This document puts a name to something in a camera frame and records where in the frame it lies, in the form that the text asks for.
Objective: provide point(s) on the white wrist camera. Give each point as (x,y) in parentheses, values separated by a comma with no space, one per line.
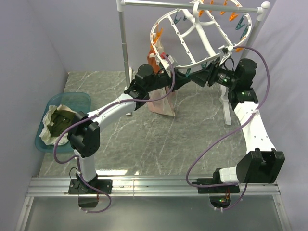
(225,53)
(168,63)

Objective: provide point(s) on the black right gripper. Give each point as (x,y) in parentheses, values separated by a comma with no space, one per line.
(201,77)

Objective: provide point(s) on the pile of clothes in basket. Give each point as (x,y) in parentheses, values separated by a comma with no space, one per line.
(55,121)

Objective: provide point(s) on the white rack foot right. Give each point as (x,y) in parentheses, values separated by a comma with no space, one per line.
(225,104)

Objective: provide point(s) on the silver clothes rack frame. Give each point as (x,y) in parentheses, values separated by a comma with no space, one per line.
(183,25)

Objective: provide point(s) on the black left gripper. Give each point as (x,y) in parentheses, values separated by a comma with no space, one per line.
(180,79)

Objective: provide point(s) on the white rack foot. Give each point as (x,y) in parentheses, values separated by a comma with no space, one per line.
(130,71)
(225,104)

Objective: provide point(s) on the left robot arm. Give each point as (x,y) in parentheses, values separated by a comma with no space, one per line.
(84,138)

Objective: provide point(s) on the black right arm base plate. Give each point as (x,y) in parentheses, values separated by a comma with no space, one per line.
(216,189)

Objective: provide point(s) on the aluminium rail front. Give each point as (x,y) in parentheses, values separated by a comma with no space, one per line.
(131,186)

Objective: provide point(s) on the white rack foot left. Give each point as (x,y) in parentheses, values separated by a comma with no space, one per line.
(130,71)

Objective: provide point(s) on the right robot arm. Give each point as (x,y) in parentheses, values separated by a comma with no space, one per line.
(262,162)

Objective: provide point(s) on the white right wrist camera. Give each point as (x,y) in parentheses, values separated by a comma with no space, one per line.
(225,53)

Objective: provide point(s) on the orange underwear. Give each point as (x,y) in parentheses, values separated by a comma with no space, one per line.
(151,56)

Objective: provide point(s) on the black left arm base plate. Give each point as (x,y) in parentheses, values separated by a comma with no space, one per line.
(78,187)

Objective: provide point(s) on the white oval clip hanger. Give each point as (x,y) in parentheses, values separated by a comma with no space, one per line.
(199,20)

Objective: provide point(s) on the teal plastic basket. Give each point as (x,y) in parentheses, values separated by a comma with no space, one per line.
(76,101)

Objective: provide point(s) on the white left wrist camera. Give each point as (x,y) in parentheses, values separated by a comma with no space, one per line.
(168,63)

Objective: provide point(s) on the pink underwear white waistband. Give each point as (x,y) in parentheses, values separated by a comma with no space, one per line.
(163,106)

